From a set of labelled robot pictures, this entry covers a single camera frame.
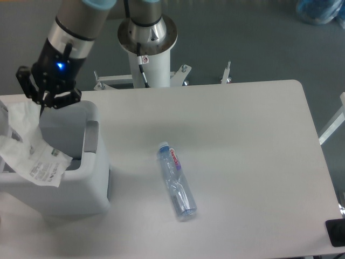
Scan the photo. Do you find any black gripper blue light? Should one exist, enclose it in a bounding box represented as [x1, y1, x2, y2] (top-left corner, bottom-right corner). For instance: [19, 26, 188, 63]
[16, 40, 85, 116]

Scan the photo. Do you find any clear plastic packaging bag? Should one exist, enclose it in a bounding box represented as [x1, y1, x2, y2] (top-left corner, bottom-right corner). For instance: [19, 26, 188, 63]
[1, 101, 72, 188]

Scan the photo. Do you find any clear plastic water bottle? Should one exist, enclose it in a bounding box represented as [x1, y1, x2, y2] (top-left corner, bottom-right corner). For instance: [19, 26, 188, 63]
[157, 141, 197, 221]

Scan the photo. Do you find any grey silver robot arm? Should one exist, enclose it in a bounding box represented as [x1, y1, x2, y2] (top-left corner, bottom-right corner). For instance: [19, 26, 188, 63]
[16, 1, 116, 110]

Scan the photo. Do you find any white trash can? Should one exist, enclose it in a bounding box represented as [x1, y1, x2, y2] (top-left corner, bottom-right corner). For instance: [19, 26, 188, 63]
[1, 101, 110, 215]

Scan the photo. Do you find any white levelling foot bolt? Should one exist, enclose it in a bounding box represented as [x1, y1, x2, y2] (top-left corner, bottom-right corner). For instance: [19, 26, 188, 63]
[220, 60, 232, 84]

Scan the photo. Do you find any blue plastic bag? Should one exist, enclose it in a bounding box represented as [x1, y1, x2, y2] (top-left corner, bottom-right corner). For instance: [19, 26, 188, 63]
[296, 1, 344, 29]

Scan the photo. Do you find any black device table edge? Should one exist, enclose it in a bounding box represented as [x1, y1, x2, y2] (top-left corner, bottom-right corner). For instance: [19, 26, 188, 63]
[325, 219, 344, 247]

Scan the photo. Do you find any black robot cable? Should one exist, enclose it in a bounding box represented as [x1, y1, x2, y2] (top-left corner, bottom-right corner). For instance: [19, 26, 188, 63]
[123, 0, 150, 88]

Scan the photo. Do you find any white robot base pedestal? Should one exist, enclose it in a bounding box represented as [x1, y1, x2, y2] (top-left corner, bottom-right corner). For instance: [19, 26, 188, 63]
[94, 1, 191, 91]

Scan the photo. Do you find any white metal frame right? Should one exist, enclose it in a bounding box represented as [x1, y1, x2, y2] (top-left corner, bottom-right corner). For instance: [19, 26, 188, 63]
[319, 92, 344, 145]

